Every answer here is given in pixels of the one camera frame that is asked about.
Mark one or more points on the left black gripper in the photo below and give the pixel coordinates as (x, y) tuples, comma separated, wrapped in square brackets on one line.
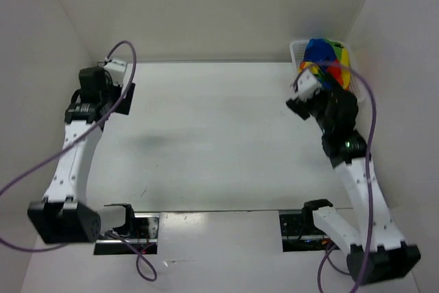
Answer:
[(124, 106)]

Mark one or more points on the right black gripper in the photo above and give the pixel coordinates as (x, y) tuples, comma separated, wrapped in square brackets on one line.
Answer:
[(302, 108)]

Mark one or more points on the rainbow striped shorts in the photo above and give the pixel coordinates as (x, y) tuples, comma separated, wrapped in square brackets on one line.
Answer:
[(329, 62)]

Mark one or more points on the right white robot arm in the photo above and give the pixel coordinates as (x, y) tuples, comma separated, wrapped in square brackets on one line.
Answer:
[(377, 251)]

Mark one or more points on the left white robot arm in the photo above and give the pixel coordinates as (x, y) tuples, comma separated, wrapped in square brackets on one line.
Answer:
[(63, 216)]

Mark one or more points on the white plastic basket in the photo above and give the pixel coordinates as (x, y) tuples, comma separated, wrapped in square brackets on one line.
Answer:
[(303, 51)]

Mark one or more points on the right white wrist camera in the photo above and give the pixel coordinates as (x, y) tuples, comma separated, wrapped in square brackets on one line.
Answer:
[(306, 86)]

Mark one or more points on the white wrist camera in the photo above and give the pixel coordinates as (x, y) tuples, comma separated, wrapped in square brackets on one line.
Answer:
[(117, 70), (306, 86)]

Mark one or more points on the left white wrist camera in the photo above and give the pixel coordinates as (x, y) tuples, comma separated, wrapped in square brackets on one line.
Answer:
[(117, 70)]

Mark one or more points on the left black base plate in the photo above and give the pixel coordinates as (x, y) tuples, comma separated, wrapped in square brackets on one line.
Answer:
[(142, 235)]

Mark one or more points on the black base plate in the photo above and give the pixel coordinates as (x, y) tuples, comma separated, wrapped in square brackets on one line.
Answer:
[(142, 235), (296, 238)]

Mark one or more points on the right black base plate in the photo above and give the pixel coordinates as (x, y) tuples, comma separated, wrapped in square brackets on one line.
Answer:
[(296, 238)]

